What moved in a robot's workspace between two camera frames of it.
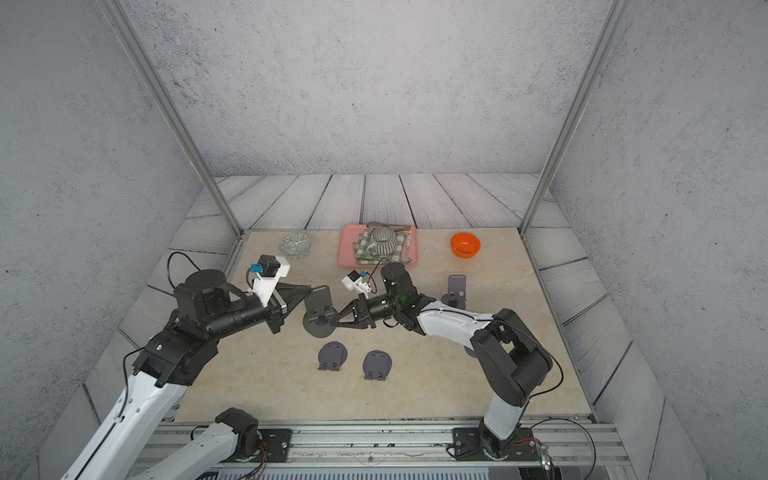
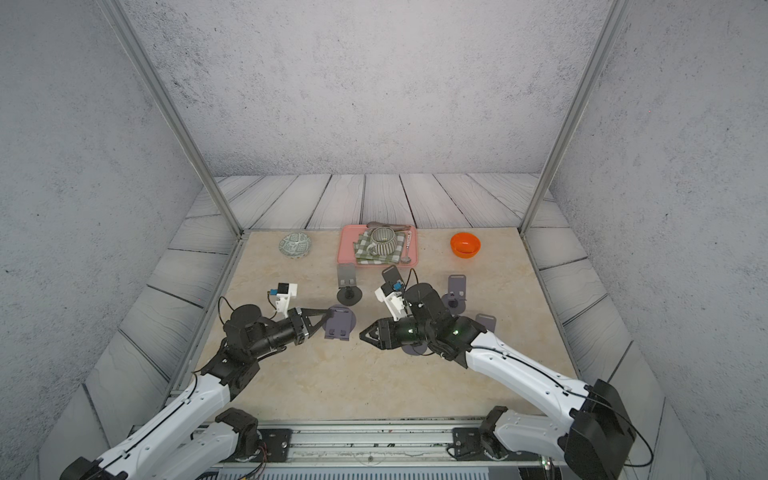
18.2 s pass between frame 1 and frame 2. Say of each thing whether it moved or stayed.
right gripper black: moved
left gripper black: moved
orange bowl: stayed
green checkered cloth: stayed
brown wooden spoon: stayed
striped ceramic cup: stayed
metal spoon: stayed
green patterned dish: stayed
